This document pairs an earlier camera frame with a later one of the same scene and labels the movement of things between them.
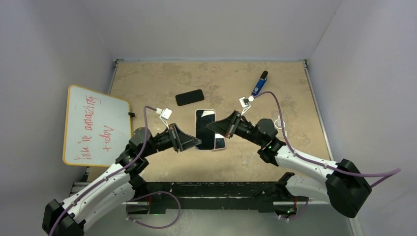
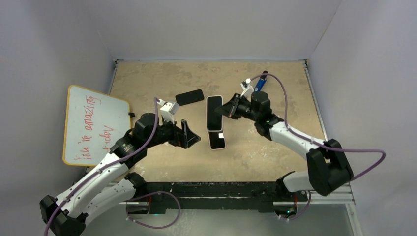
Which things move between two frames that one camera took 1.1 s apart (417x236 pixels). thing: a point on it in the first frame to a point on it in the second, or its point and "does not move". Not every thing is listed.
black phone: (220, 141) does not move
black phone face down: (189, 97) does not move
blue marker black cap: (260, 83) does not move
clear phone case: (203, 117) to (214, 119)
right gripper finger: (221, 126) to (225, 109)
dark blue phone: (204, 117) to (214, 119)
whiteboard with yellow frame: (98, 128) does not move
